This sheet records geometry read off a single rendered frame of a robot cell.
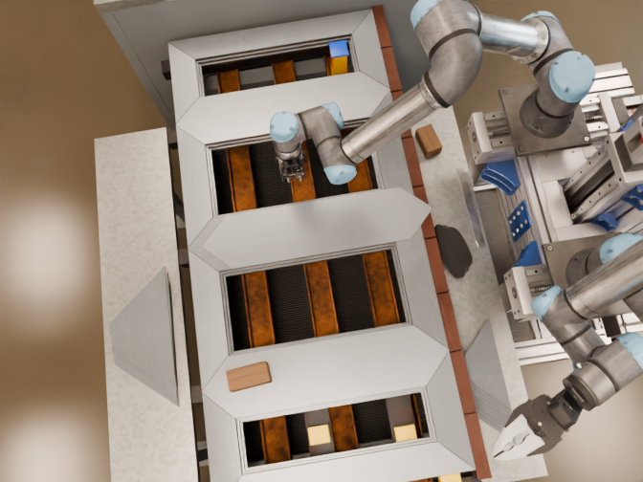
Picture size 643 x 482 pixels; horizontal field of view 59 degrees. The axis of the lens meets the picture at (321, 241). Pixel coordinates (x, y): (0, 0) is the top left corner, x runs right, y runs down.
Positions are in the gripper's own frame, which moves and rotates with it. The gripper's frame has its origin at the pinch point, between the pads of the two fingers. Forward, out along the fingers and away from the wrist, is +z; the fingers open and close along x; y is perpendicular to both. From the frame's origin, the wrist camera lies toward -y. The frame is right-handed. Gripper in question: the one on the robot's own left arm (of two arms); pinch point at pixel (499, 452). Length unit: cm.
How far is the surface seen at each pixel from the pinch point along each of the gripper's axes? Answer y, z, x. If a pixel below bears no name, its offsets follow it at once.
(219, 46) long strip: 44, -13, 154
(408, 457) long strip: 59, 13, 8
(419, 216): 54, -33, 63
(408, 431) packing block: 62, 8, 13
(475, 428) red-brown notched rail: 63, -8, 3
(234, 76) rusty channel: 62, -14, 154
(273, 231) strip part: 51, 8, 85
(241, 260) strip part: 51, 22, 83
